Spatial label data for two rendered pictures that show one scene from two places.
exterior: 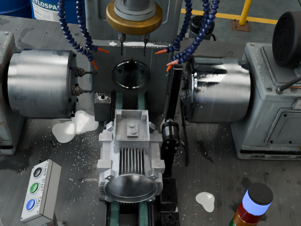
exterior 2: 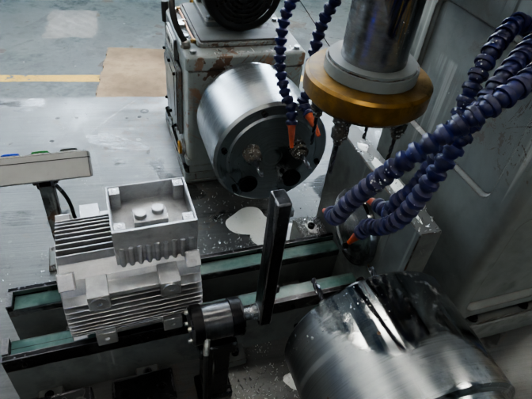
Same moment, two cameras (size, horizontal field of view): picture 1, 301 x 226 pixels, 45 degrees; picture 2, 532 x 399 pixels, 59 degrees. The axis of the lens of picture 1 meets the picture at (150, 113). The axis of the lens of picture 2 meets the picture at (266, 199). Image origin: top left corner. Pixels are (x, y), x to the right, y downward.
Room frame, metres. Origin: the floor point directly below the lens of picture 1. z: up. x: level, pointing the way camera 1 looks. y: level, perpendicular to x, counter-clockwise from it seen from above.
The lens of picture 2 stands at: (0.72, -0.48, 1.63)
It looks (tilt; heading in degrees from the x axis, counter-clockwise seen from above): 42 degrees down; 74
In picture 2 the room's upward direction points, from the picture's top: 7 degrees clockwise
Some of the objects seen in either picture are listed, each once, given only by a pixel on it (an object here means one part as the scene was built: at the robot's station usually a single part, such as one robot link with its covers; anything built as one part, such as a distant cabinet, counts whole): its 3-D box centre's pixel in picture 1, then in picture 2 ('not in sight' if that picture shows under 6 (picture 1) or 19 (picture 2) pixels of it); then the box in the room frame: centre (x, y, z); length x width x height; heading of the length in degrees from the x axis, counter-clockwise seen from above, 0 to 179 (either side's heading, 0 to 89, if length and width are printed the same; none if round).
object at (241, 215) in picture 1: (251, 208); not in sight; (0.47, -0.28, 1.14); 0.06 x 0.06 x 0.04
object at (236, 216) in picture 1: (247, 217); not in sight; (0.47, -0.28, 1.10); 0.06 x 0.06 x 0.04
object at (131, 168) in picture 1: (130, 161); (130, 265); (0.66, 0.05, 1.02); 0.20 x 0.19 x 0.19; 7
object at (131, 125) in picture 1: (131, 132); (151, 220); (0.70, 0.05, 1.11); 0.12 x 0.11 x 0.07; 7
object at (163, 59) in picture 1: (131, 73); (376, 237); (1.12, 0.10, 0.97); 0.30 x 0.11 x 0.34; 97
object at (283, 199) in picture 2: (173, 97); (269, 264); (0.85, -0.07, 1.12); 0.04 x 0.03 x 0.26; 7
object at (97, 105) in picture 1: (103, 106); (307, 242); (1.02, 0.20, 0.86); 0.07 x 0.06 x 0.12; 97
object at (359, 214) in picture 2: (131, 76); (352, 227); (1.06, 0.09, 1.02); 0.15 x 0.02 x 0.15; 97
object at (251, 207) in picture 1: (257, 199); not in sight; (0.47, -0.28, 1.19); 0.06 x 0.06 x 0.04
